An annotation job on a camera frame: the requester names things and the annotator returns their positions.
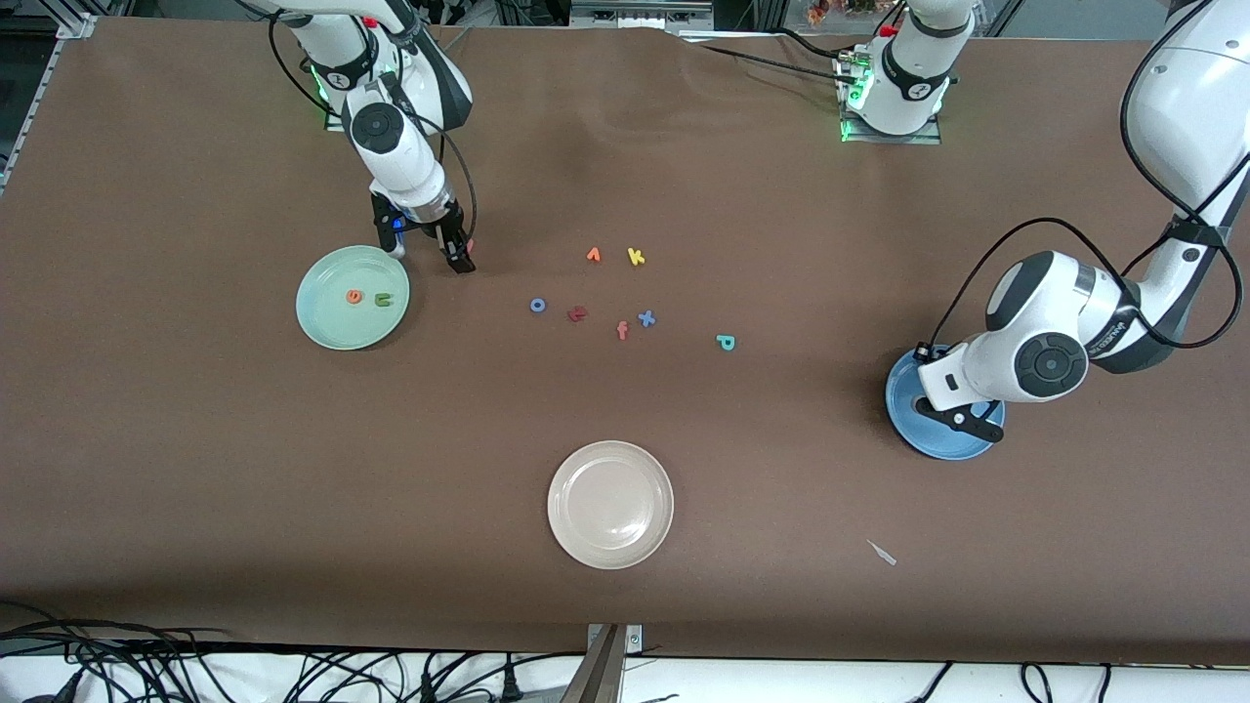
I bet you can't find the blue plate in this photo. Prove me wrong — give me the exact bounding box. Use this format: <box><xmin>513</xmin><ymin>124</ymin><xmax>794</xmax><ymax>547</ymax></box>
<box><xmin>885</xmin><ymin>344</ymin><xmax>1006</xmax><ymax>461</ymax></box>

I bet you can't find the light green plate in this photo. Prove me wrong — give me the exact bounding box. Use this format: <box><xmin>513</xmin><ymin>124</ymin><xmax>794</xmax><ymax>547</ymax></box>
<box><xmin>296</xmin><ymin>245</ymin><xmax>411</xmax><ymax>352</ymax></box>

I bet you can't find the brown table cover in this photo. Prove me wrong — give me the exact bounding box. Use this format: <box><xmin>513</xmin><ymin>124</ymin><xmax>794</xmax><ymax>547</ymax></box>
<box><xmin>0</xmin><ymin>18</ymin><xmax>1250</xmax><ymax>665</ymax></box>

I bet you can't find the beige plate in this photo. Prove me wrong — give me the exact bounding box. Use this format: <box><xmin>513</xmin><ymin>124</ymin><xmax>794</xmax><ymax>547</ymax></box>
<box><xmin>547</xmin><ymin>440</ymin><xmax>675</xmax><ymax>570</ymax></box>

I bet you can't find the grey metal bar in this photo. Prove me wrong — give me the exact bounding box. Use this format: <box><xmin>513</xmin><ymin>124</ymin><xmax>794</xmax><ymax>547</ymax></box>
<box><xmin>559</xmin><ymin>625</ymin><xmax>626</xmax><ymax>703</ymax></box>

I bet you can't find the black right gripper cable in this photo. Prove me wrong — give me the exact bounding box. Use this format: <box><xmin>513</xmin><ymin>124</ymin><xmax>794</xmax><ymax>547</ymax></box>
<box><xmin>386</xmin><ymin>73</ymin><xmax>479</xmax><ymax>245</ymax></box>

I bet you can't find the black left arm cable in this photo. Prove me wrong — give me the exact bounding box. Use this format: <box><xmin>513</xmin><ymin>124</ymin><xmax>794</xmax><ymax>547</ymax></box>
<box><xmin>918</xmin><ymin>0</ymin><xmax>1250</xmax><ymax>352</ymax></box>

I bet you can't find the long black right arm cable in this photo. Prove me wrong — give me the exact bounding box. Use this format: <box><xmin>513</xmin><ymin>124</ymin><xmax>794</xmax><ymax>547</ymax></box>
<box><xmin>264</xmin><ymin>15</ymin><xmax>338</xmax><ymax>123</ymax></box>

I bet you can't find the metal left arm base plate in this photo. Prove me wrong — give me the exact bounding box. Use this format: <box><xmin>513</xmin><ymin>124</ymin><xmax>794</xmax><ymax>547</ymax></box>
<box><xmin>838</xmin><ymin>54</ymin><xmax>943</xmax><ymax>145</ymax></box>

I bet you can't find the black cable on table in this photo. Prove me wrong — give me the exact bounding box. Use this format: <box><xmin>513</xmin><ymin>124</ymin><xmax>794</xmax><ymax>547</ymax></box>
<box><xmin>698</xmin><ymin>29</ymin><xmax>865</xmax><ymax>84</ymax></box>

